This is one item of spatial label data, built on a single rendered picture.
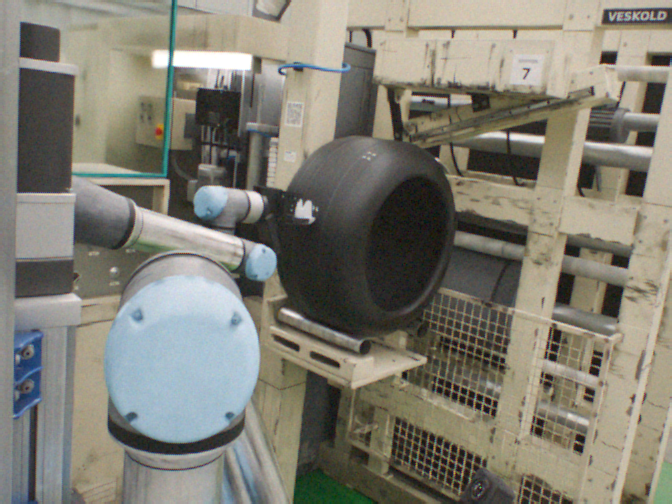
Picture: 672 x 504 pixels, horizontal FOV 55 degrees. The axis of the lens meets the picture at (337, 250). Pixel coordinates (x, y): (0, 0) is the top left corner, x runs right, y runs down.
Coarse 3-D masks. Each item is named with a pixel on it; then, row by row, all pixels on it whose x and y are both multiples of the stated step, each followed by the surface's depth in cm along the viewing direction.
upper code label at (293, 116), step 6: (288, 102) 200; (294, 102) 199; (300, 102) 197; (288, 108) 201; (294, 108) 199; (300, 108) 197; (288, 114) 201; (294, 114) 199; (300, 114) 197; (288, 120) 201; (294, 120) 199; (300, 120) 198; (300, 126) 198
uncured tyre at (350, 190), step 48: (336, 144) 183; (384, 144) 177; (336, 192) 168; (384, 192) 170; (432, 192) 205; (288, 240) 175; (336, 240) 166; (384, 240) 220; (432, 240) 211; (288, 288) 183; (336, 288) 169; (384, 288) 215; (432, 288) 198
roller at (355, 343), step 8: (280, 312) 199; (288, 312) 197; (296, 312) 197; (280, 320) 199; (288, 320) 196; (296, 320) 194; (304, 320) 192; (312, 320) 191; (304, 328) 192; (312, 328) 190; (320, 328) 188; (328, 328) 186; (336, 328) 186; (320, 336) 188; (328, 336) 186; (336, 336) 184; (344, 336) 182; (352, 336) 181; (344, 344) 182; (352, 344) 180; (360, 344) 178; (368, 344) 179; (360, 352) 178
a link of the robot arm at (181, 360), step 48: (144, 288) 51; (192, 288) 50; (144, 336) 48; (192, 336) 48; (240, 336) 49; (144, 384) 48; (192, 384) 49; (240, 384) 50; (144, 432) 48; (192, 432) 49; (240, 432) 55; (144, 480) 53; (192, 480) 53
